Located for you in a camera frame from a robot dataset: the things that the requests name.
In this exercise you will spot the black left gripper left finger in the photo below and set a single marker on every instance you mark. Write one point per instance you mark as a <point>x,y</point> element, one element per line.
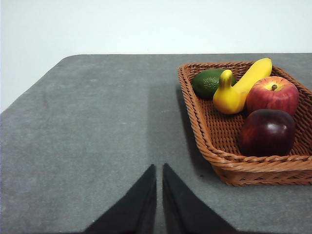
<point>136,217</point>

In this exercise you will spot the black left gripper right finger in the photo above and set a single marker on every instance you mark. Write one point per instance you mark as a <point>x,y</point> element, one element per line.
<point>185,217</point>

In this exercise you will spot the dark red plum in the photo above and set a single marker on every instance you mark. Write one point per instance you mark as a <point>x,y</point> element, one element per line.
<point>265,134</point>

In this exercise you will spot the brown wicker basket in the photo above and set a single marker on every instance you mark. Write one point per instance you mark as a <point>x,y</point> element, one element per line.
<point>219,136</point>

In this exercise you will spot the yellow banana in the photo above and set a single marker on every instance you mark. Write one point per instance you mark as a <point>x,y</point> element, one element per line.
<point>229,100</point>

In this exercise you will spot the green avocado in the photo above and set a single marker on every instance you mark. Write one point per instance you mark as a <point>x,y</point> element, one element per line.
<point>204,84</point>

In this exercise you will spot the red apple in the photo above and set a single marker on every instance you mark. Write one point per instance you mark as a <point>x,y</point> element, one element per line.
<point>270,97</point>

